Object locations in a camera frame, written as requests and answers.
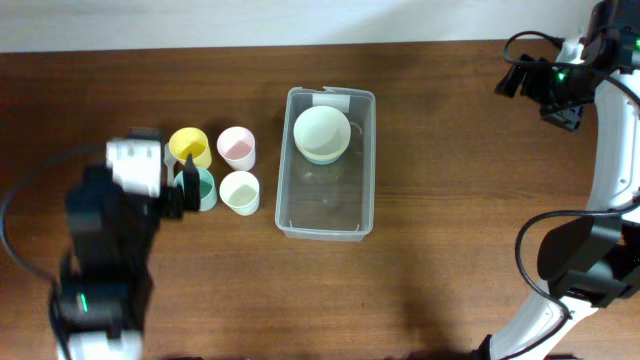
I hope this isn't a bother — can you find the yellow plastic cup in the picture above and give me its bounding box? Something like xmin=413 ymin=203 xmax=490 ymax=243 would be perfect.
xmin=168 ymin=127 xmax=212 ymax=169

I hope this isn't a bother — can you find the yellow plastic bowl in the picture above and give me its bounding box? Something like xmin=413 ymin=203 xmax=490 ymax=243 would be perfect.
xmin=296 ymin=144 xmax=347 ymax=164

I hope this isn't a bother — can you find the green plastic bowl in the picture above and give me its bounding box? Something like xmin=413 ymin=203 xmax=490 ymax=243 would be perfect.
xmin=301 ymin=151 xmax=342 ymax=165

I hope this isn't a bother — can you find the white plastic bowl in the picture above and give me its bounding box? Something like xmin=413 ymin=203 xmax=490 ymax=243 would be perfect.
xmin=293 ymin=106 xmax=351 ymax=147

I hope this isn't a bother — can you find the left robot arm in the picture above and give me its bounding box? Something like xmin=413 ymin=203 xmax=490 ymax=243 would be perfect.
xmin=49 ymin=128 xmax=185 ymax=359

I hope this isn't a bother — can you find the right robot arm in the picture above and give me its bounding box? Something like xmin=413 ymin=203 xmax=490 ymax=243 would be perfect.
xmin=468 ymin=0 xmax=639 ymax=359

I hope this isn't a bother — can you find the clear plastic container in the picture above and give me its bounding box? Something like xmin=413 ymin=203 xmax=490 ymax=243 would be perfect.
xmin=275 ymin=86 xmax=376 ymax=242

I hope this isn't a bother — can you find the green plastic cup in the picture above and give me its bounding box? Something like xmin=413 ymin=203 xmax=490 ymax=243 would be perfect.
xmin=174 ymin=167 xmax=218 ymax=212

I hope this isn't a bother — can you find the white plastic spoon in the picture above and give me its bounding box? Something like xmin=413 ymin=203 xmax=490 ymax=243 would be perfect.
xmin=163 ymin=143 xmax=177 ymax=186

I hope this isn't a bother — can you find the cream plastic cup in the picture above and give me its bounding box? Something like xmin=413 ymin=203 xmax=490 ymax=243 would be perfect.
xmin=219 ymin=171 xmax=260 ymax=216

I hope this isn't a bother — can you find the pink plastic cup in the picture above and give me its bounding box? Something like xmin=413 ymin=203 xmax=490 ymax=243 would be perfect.
xmin=216 ymin=126 xmax=256 ymax=171

